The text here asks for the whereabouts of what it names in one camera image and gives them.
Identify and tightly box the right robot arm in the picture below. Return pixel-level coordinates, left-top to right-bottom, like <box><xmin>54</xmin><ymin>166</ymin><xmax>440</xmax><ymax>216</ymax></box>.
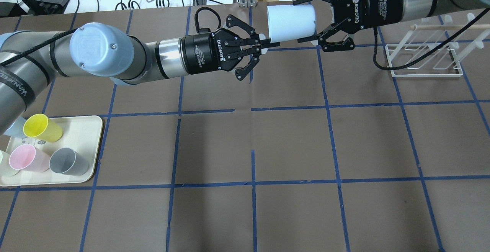
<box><xmin>293</xmin><ymin>0</ymin><xmax>490</xmax><ymax>52</ymax></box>

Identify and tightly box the grey plastic cup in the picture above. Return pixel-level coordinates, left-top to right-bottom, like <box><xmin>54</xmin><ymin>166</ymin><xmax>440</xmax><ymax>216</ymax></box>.
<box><xmin>49</xmin><ymin>147</ymin><xmax>89</xmax><ymax>176</ymax></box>

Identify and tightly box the pink plastic cup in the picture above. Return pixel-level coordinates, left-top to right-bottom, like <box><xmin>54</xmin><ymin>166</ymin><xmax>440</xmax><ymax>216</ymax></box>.
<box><xmin>9</xmin><ymin>144</ymin><xmax>51</xmax><ymax>172</ymax></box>

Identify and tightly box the white wire cup rack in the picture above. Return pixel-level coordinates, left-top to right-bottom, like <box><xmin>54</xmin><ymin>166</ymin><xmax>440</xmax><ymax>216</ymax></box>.
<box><xmin>384</xmin><ymin>11</ymin><xmax>490</xmax><ymax>78</ymax></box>

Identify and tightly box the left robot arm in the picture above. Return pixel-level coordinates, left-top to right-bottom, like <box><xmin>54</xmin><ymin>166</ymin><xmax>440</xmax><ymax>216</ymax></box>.
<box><xmin>0</xmin><ymin>15</ymin><xmax>280</xmax><ymax>134</ymax></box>

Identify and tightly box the light blue ikea cup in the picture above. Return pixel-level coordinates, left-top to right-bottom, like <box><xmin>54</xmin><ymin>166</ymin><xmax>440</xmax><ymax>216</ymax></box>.
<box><xmin>267</xmin><ymin>4</ymin><xmax>316</xmax><ymax>43</ymax></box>

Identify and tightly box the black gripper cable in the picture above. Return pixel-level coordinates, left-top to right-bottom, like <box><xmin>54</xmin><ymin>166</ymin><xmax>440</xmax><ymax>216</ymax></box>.
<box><xmin>373</xmin><ymin>15</ymin><xmax>490</xmax><ymax>71</ymax></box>

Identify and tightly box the yellow plastic cup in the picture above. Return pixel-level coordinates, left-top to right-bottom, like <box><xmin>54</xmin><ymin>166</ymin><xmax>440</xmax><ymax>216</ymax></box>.
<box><xmin>23</xmin><ymin>113</ymin><xmax>63</xmax><ymax>142</ymax></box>

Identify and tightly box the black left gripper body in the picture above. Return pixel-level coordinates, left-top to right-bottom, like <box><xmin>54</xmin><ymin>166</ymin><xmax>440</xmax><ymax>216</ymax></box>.
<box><xmin>181</xmin><ymin>28</ymin><xmax>240</xmax><ymax>75</ymax></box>

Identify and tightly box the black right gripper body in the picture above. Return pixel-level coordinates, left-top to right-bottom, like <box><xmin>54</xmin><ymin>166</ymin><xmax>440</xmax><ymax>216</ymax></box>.
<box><xmin>332</xmin><ymin>0</ymin><xmax>404</xmax><ymax>34</ymax></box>

